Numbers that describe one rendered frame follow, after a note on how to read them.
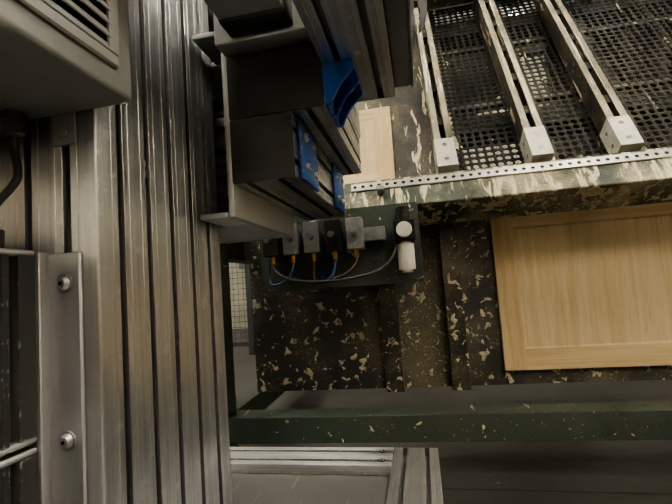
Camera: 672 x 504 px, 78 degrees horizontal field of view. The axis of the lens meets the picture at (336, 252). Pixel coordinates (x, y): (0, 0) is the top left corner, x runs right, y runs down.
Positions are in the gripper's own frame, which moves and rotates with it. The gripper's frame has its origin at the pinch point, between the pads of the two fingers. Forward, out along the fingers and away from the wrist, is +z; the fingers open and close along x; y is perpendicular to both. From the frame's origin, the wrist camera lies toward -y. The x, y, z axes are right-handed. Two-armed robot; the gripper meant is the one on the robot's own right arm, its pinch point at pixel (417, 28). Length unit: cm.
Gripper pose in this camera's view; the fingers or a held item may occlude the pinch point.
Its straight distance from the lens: 142.0
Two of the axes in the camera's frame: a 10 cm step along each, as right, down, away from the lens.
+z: 1.6, 9.1, 3.8
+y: 1.5, -4.0, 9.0
